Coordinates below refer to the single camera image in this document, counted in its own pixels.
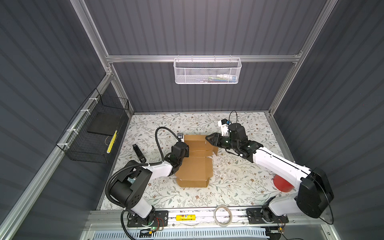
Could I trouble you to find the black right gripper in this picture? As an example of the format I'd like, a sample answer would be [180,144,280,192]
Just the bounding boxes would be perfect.
[205,132,238,152]

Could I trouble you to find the brown cardboard paper box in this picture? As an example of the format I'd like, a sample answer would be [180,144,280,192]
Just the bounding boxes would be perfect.
[175,135,218,188]

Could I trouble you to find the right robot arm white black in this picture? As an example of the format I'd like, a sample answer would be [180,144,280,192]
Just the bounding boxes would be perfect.
[206,120,334,223]

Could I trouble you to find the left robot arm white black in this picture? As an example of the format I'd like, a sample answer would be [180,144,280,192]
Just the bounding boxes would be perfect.
[105,142,189,225]

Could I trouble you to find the black marker on table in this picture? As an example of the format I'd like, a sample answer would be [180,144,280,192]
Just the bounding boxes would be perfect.
[133,144,147,163]

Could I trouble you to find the items in white basket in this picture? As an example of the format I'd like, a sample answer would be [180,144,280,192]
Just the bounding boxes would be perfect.
[200,74,238,84]

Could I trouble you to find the red pencil cup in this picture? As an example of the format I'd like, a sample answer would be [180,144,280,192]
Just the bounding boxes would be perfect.
[273,175,295,193]

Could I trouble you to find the black flat pad in basket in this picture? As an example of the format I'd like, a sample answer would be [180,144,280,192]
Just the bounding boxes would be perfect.
[87,113,125,137]

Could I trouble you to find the clear tape roll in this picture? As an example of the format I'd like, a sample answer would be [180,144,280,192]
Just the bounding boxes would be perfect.
[213,205,233,227]

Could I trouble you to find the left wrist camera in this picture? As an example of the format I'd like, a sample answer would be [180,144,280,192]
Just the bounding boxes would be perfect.
[177,133,184,142]

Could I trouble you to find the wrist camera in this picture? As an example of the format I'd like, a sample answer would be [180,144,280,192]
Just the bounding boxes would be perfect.
[177,133,184,142]
[218,119,230,137]

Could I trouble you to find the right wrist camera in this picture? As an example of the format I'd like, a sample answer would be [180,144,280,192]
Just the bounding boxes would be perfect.
[218,119,230,137]

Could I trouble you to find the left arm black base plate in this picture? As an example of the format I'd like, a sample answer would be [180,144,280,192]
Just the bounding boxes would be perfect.
[127,210,169,228]

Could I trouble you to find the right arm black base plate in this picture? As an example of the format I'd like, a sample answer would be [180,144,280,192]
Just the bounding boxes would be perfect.
[246,208,289,225]

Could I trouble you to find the white wire mesh basket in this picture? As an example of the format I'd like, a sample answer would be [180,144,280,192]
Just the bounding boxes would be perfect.
[173,58,242,85]

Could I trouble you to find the black corrugated cable hose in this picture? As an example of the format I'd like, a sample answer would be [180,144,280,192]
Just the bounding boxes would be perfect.
[104,126,181,240]

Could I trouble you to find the black wire mesh basket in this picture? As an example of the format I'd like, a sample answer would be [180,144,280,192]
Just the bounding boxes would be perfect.
[57,90,130,164]

